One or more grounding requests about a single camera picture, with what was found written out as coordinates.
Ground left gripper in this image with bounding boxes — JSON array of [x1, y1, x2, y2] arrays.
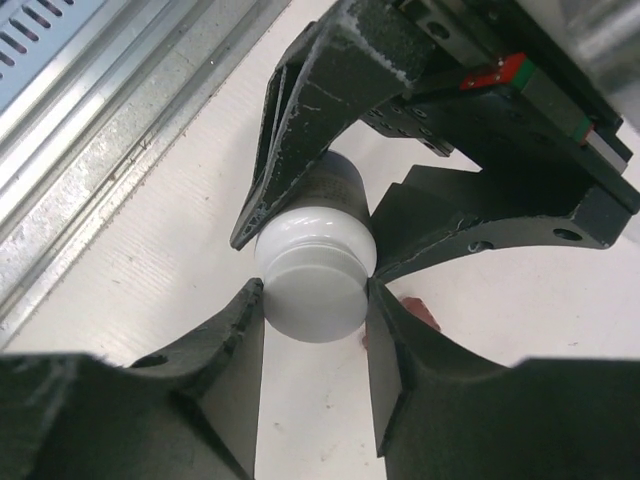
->
[[363, 1, 639, 278]]

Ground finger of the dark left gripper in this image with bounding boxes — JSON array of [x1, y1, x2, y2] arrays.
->
[[230, 1, 436, 250]]

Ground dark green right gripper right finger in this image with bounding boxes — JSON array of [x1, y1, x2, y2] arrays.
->
[[366, 280, 639, 479]]

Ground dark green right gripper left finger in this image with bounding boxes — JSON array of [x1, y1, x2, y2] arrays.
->
[[1, 279, 265, 479]]

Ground red pill box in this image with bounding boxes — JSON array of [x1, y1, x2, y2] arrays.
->
[[360, 295, 442, 352]]

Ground white pill bottle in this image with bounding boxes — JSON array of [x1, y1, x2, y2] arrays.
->
[[254, 150, 377, 276]]

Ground white bottle cap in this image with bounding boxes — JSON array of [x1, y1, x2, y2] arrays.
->
[[264, 245, 368, 343]]

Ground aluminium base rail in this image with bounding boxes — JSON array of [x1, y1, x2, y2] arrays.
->
[[1, 1, 329, 356]]

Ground grey slotted cable duct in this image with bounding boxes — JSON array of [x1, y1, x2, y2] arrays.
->
[[1, 1, 104, 110]]

